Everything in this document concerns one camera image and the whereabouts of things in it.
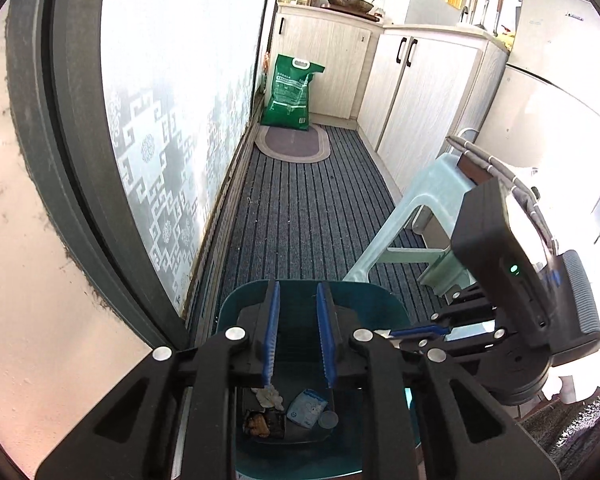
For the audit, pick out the silver two-door fridge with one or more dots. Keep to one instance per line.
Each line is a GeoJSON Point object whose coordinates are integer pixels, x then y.
{"type": "Point", "coordinates": [555, 100]}

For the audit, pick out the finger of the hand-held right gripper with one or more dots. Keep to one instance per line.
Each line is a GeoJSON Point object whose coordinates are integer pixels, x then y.
{"type": "Point", "coordinates": [462, 305]}
{"type": "Point", "coordinates": [420, 330]}

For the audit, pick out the light wood two-door cabinet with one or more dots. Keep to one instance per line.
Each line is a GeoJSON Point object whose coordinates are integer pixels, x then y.
{"type": "Point", "coordinates": [430, 100]}

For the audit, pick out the grey oval floor mat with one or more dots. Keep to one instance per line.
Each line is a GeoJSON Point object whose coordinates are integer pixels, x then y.
{"type": "Point", "coordinates": [292, 142]}

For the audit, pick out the teal plastic bin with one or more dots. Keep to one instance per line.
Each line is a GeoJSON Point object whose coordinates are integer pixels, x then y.
{"type": "Point", "coordinates": [300, 455]}

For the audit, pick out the blue white plastic packet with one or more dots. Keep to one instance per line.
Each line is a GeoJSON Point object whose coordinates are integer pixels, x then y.
{"type": "Point", "coordinates": [305, 407]}

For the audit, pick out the hanging metal ladle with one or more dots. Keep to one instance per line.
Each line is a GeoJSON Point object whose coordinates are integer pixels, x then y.
{"type": "Point", "coordinates": [484, 12]}

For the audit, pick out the small white cap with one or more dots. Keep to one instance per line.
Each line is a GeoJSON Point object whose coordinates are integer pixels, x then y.
{"type": "Point", "coordinates": [328, 418]}

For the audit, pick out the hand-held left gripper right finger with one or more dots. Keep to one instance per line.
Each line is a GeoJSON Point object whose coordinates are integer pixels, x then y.
{"type": "Point", "coordinates": [325, 335]}

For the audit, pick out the pale blue plastic stool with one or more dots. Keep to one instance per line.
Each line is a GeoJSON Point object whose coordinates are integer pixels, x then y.
{"type": "Point", "coordinates": [430, 185]}

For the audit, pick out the light wood corner cabinet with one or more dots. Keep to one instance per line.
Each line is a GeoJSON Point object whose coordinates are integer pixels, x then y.
{"type": "Point", "coordinates": [330, 60]}

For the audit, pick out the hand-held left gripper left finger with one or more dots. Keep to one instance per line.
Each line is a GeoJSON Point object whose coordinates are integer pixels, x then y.
{"type": "Point", "coordinates": [271, 335]}

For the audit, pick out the patterned frosted glass door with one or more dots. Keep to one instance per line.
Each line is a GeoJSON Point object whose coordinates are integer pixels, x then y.
{"type": "Point", "coordinates": [170, 135]}

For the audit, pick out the green rice bag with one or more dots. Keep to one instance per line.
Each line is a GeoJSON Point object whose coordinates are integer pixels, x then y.
{"type": "Point", "coordinates": [287, 95]}

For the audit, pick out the white tissue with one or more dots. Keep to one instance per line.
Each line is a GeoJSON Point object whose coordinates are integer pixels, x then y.
{"type": "Point", "coordinates": [271, 398]}

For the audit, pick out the brown checked cloth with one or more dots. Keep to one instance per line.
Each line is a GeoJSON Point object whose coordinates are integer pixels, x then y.
{"type": "Point", "coordinates": [485, 161]}

